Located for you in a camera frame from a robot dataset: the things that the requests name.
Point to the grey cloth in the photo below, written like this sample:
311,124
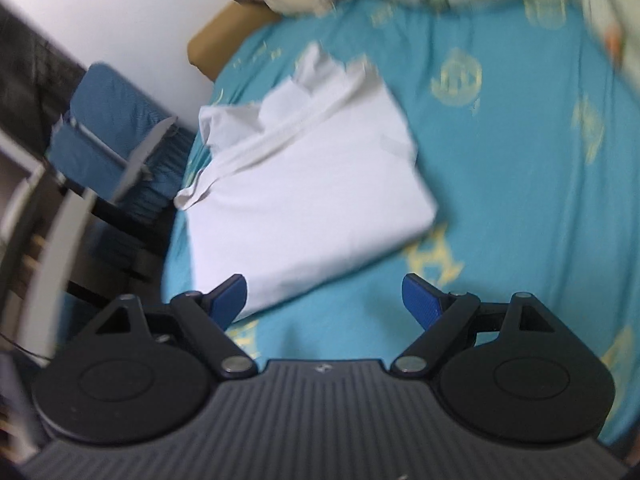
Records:
145,155

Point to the blue folding chair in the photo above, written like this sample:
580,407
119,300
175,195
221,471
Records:
110,130

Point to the white t-shirt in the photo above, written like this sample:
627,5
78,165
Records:
310,185

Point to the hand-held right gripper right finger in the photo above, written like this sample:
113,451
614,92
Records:
422,302

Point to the white furniture frame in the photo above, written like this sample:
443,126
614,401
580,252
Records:
50,240

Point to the tan mattress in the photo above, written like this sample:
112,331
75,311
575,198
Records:
225,40

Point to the teal printed bed sheet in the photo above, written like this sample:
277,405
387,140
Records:
520,185

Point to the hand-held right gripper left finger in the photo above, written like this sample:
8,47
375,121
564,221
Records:
231,297

